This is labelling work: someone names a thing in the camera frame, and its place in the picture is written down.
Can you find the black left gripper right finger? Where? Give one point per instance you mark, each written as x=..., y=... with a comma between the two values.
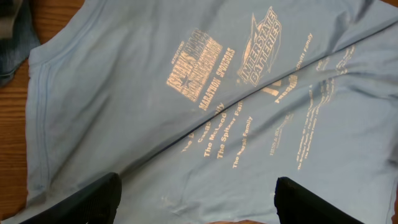
x=297, y=205

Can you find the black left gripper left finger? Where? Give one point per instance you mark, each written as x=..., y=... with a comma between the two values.
x=97, y=203

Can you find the light blue printed t-shirt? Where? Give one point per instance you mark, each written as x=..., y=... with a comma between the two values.
x=200, y=106

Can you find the folded blue garment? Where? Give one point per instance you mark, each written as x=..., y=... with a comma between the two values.
x=16, y=49

